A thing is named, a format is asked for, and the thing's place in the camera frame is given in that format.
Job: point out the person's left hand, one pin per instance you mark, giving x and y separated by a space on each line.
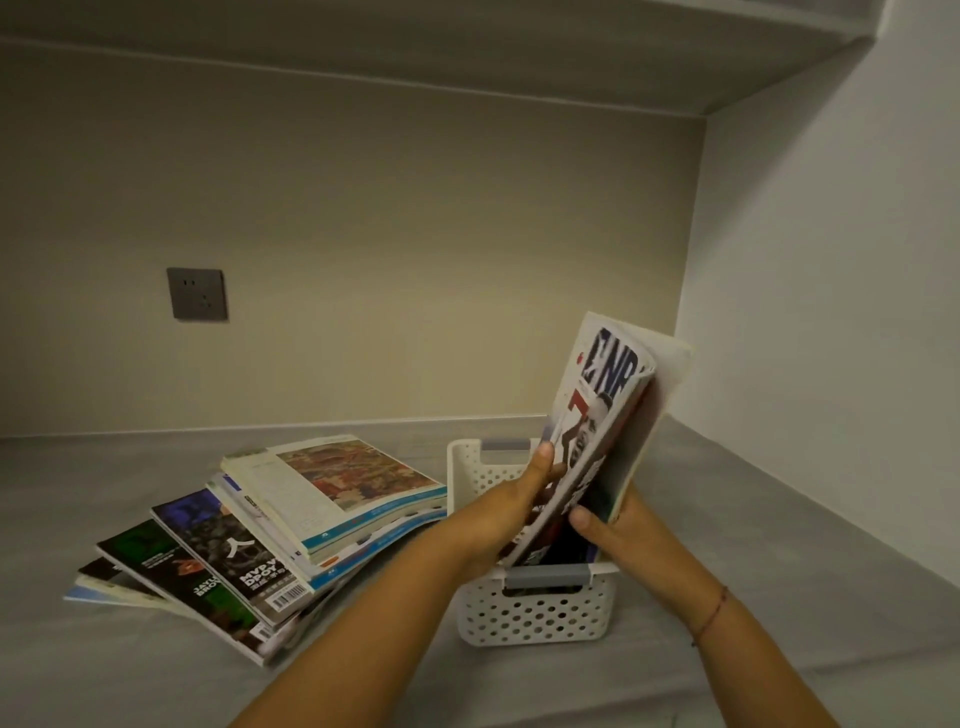
495 521

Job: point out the person's right hand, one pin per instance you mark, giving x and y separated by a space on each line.
634 536

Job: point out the person's left thumb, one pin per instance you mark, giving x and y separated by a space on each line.
540 463

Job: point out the person's right thumb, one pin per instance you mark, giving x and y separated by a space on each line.
589 523

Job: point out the sports cover magazine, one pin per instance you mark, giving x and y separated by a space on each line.
592 442

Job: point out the thin white-backed magazine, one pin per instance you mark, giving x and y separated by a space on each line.
664 405

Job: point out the person's right forearm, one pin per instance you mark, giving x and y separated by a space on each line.
739 660

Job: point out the person's left forearm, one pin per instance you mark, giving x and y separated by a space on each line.
375 637

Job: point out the white perforated plastic basket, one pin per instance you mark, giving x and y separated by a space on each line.
536 615

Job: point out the pile of magazines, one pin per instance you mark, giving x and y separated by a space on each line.
262 540

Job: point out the grey overhead shelf board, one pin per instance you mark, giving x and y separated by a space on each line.
450 52

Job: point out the grey wall socket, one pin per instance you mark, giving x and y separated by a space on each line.
196 294

